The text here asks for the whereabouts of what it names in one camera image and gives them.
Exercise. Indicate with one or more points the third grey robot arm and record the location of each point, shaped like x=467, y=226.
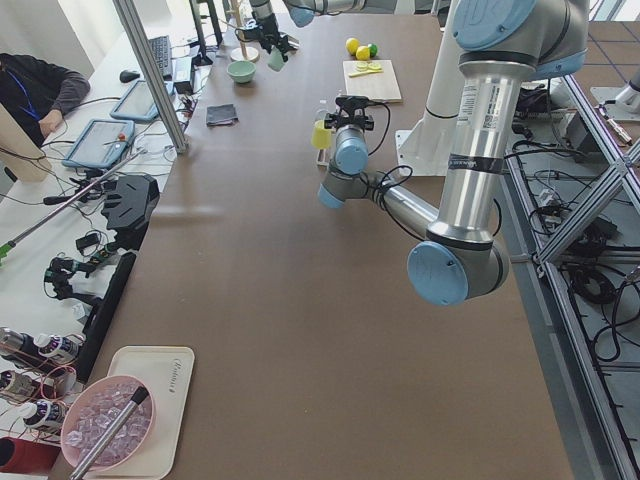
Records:
x=619, y=103

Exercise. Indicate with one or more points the seated person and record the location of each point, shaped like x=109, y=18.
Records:
x=38, y=95

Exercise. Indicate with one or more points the computer mouse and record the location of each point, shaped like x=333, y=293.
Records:
x=127, y=76

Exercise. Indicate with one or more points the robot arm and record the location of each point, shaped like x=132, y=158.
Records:
x=504, y=44
x=303, y=12

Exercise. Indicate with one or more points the labelled drink bottle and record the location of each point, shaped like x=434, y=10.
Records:
x=43, y=415
x=59, y=349

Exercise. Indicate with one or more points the yellow lemon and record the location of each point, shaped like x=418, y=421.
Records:
x=352, y=44
x=363, y=53

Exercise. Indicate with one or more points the black thermos bottle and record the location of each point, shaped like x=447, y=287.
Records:
x=19, y=349

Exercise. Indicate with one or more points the yellow plastic knife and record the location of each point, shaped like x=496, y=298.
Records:
x=357, y=74

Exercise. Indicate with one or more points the yellow cup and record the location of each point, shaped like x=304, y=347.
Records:
x=321, y=136

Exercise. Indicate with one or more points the wooden cutting board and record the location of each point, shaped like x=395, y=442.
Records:
x=378, y=87

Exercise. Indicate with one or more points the pink bowl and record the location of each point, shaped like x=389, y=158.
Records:
x=94, y=410

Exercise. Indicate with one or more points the green bowl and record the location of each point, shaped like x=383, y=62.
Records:
x=241, y=71

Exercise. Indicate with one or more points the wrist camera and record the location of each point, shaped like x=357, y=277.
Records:
x=357, y=101

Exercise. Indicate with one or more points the white wire cup holder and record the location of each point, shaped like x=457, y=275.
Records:
x=322, y=155

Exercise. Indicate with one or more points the mint green cup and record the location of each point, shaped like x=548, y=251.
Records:
x=276, y=60

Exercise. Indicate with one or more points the grey cloth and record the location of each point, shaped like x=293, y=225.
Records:
x=219, y=115

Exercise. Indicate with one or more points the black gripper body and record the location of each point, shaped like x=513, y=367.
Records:
x=331, y=121
x=263, y=25

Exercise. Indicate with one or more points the red cup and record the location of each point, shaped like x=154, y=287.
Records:
x=19, y=456

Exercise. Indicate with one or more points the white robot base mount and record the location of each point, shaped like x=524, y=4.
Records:
x=425, y=149

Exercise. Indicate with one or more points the metal muddler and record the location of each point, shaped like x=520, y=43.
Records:
x=86, y=462

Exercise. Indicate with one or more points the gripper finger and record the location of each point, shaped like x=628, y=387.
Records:
x=247, y=34
x=287, y=44

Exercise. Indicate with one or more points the teach pendant tablet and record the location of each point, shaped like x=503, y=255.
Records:
x=137, y=104
x=101, y=144

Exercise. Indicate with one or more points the black keyboard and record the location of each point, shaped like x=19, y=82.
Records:
x=161, y=50

